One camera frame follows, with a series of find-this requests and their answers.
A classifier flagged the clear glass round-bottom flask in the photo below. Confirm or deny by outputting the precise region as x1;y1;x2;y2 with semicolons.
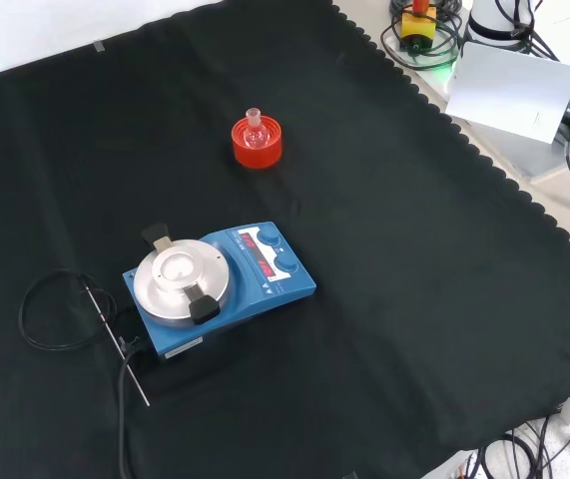
243;107;270;150

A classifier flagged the blue heater with steel plate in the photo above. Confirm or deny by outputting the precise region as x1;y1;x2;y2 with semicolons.
122;221;317;363

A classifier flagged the black bench cloth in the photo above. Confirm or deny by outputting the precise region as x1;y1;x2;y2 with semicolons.
0;0;570;479

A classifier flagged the thin metal probe rod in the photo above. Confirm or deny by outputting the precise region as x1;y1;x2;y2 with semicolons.
82;284;152;407

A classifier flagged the yellow stop button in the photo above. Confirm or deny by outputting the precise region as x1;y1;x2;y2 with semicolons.
399;0;438;52

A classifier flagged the pale board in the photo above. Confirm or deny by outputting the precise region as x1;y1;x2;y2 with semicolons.
444;41;570;146

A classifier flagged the red ribbed flask ring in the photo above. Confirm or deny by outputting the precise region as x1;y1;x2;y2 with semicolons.
231;115;285;171

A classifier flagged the black and green cable coil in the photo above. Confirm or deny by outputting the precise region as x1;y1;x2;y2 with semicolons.
379;0;466;72

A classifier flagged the thick black power cable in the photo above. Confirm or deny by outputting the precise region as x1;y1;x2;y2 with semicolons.
116;334;144;479

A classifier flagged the grey metal base plate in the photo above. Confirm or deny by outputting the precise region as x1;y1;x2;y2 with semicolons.
456;115;570;179

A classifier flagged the thin black probe cable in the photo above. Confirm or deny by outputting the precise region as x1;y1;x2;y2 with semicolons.
18;268;119;351

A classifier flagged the black cable bundle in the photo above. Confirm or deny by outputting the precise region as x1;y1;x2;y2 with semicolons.
462;412;570;479

